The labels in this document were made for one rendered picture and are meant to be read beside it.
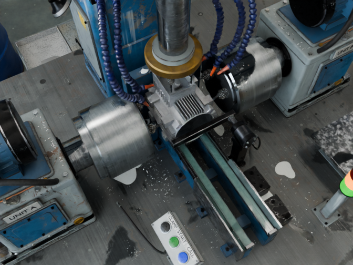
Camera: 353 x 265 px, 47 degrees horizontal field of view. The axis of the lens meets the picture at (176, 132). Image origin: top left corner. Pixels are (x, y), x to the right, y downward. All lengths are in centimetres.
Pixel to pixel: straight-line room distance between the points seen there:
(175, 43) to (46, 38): 159
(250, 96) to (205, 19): 73
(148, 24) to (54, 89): 61
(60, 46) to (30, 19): 86
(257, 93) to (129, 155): 49
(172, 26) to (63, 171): 51
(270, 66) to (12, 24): 239
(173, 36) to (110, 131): 35
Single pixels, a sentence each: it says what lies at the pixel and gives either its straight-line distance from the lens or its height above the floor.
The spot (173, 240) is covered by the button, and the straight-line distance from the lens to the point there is 118.
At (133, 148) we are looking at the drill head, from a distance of 127.
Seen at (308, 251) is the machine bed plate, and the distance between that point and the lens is 152.
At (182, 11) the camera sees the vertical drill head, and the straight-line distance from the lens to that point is 110.
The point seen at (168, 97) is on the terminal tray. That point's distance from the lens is 133.
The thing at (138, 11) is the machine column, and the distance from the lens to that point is 136.
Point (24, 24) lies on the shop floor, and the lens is 339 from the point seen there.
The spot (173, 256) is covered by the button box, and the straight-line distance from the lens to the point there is 119.
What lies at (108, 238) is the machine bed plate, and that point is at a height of 80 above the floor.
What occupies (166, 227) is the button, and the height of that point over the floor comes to 107.
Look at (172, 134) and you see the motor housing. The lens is 135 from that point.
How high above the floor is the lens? 221
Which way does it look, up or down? 59 degrees down
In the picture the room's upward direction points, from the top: 1 degrees counter-clockwise
